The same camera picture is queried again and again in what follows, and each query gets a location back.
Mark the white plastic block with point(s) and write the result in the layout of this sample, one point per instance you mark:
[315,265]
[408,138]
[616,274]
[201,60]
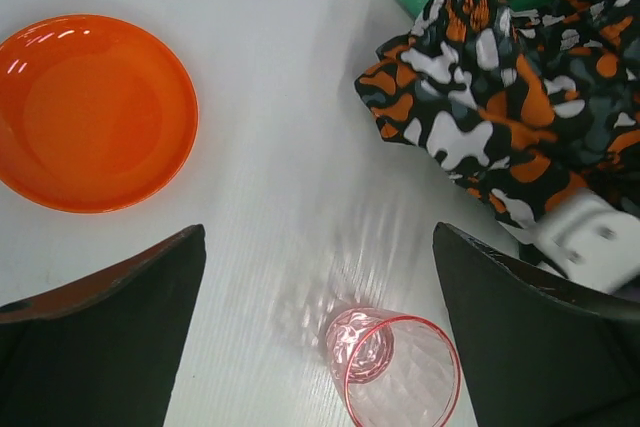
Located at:
[594,244]

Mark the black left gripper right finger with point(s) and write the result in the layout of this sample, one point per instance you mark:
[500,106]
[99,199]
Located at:
[537,349]

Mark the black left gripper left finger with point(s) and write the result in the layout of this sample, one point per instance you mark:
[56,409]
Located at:
[105,349]

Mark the pink transparent plastic cup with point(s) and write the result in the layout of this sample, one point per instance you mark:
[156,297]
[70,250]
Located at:
[393,369]

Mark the orange plastic plate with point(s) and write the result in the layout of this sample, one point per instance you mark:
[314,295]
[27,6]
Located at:
[97,114]

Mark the black orange camouflage cloth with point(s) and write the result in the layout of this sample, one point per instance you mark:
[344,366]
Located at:
[520,109]

